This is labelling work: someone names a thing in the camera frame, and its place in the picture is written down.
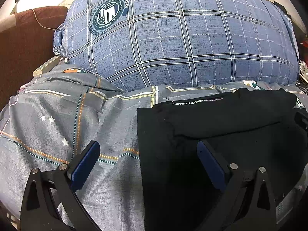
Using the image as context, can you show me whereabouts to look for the grey patterned bed sheet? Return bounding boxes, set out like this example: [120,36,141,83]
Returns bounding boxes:
[0,63,308,231]

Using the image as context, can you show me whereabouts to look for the cluttered bedside items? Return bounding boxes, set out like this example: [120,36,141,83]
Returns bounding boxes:
[296,60,308,93]

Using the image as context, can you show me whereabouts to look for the wooden bed frame edge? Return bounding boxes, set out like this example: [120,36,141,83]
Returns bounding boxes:
[32,56,61,77]

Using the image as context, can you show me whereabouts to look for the black pants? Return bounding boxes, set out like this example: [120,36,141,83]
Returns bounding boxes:
[137,89,307,230]

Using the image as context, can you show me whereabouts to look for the blue plaid pillow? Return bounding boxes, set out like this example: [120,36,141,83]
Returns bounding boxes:
[54,0,299,91]

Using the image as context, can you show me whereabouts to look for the dark red headboard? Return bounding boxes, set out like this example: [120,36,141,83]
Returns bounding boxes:
[1,6,68,108]

